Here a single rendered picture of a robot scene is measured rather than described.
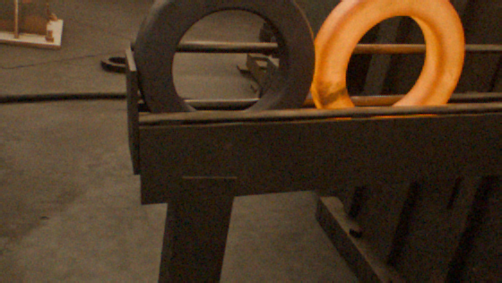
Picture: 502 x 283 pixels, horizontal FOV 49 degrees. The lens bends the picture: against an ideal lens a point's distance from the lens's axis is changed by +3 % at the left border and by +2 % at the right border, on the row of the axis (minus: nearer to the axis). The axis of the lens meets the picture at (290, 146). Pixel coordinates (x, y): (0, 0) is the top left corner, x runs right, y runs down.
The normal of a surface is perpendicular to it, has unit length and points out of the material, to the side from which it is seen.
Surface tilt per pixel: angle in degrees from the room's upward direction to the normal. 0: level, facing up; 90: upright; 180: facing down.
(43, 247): 0
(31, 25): 90
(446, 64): 90
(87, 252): 0
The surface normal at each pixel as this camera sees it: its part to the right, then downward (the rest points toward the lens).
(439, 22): 0.36, 0.41
